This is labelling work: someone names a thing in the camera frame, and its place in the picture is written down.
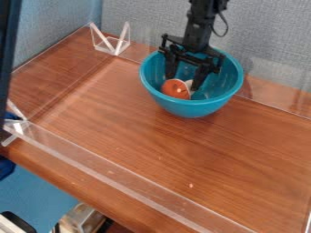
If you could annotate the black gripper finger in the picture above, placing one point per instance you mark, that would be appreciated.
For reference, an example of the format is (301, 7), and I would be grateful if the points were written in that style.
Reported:
(171, 65)
(201, 75)

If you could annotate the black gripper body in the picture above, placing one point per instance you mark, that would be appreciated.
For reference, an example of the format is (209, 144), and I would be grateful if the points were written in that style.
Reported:
(193, 47)

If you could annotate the brown white toy mushroom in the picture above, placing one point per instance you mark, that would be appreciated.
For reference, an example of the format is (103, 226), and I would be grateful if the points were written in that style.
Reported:
(178, 88)

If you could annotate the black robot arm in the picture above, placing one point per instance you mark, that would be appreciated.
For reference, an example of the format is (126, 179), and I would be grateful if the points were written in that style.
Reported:
(205, 9)

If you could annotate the blue plastic bowl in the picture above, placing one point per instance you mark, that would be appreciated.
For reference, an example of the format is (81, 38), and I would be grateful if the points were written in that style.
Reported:
(211, 96)

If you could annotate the clear acrylic back barrier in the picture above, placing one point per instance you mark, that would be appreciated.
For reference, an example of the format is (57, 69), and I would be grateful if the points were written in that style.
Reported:
(266, 92)

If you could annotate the clear acrylic barrier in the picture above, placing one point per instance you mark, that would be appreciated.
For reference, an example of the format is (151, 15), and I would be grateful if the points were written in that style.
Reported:
(266, 92)
(171, 204)

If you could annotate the clear acrylic front barrier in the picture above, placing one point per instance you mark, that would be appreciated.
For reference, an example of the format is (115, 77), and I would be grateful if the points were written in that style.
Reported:
(171, 204)

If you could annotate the blue cloth object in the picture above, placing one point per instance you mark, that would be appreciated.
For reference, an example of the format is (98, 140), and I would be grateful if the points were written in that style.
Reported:
(7, 165)

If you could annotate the metal object under table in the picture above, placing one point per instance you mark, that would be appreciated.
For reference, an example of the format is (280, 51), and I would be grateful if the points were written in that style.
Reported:
(82, 219)

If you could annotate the black white object bottom-left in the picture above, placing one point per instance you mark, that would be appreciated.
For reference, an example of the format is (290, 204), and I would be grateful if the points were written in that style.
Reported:
(13, 224)

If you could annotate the clear acrylic corner bracket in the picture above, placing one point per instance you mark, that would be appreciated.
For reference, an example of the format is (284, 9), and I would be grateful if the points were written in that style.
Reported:
(109, 44)

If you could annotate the dark blue foreground post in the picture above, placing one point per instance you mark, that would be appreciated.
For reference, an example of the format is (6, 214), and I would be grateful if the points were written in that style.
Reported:
(10, 19)

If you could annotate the clear acrylic left bracket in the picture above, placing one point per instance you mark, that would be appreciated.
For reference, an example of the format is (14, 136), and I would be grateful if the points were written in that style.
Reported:
(15, 124)

